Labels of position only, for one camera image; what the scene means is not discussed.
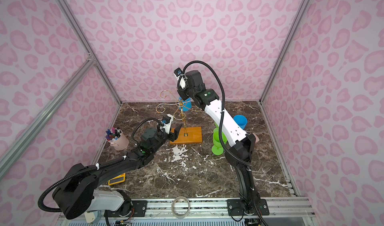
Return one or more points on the aluminium front rail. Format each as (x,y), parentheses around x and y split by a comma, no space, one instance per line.
(203,212)

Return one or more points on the aluminium frame strut left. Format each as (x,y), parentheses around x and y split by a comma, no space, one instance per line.
(20,145)

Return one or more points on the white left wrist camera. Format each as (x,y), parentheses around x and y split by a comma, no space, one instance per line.
(166,123)

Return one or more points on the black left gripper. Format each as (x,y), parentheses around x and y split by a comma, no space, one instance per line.
(173,136)

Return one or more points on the yellow calculator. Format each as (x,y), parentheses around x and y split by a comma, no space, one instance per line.
(117,180)

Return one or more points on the green wine glass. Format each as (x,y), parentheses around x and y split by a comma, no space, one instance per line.
(217,148)

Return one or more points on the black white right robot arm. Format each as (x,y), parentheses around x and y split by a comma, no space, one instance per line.
(240,144)

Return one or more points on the blue wine glass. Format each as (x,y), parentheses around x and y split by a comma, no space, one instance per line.
(185,105)
(241,120)

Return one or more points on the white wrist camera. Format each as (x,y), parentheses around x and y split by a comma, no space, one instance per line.
(166,123)
(181,84)

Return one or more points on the clear tape roll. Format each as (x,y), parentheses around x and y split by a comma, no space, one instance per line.
(181,207)

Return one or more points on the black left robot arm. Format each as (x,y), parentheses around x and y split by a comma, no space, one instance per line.
(77,193)

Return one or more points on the pink pencil case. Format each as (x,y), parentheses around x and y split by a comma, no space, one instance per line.
(256,138)

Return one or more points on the gold wire rack wooden base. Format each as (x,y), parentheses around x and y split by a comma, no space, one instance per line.
(188,135)

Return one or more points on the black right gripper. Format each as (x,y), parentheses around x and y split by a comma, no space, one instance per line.
(183,95)

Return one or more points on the pink pen holder cup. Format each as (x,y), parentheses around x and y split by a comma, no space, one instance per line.
(117,139)

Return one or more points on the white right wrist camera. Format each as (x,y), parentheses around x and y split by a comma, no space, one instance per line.
(181,84)

